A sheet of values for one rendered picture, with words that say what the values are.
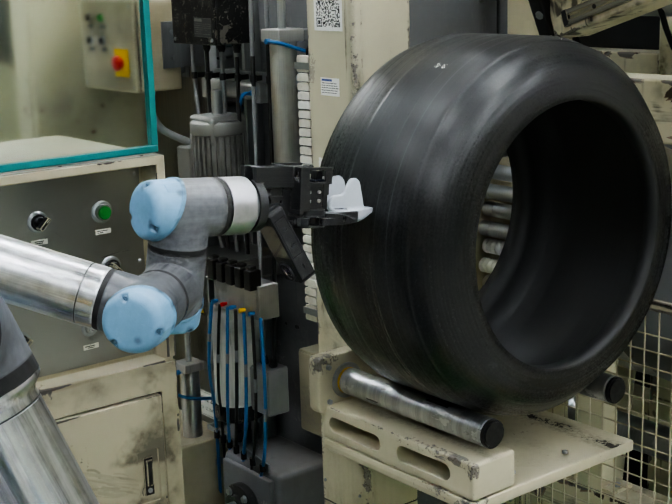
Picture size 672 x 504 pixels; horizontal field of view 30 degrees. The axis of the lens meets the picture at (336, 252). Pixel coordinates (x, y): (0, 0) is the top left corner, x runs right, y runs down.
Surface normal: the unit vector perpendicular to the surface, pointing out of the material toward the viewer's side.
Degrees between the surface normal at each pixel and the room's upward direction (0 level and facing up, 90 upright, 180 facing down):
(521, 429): 0
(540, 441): 0
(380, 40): 90
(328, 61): 90
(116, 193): 90
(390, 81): 36
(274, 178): 89
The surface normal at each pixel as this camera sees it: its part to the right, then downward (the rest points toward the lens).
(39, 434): 0.76, -0.19
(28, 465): 0.33, 0.09
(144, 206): -0.78, 0.06
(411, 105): -0.58, -0.56
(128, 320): -0.14, 0.23
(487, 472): 0.62, 0.16
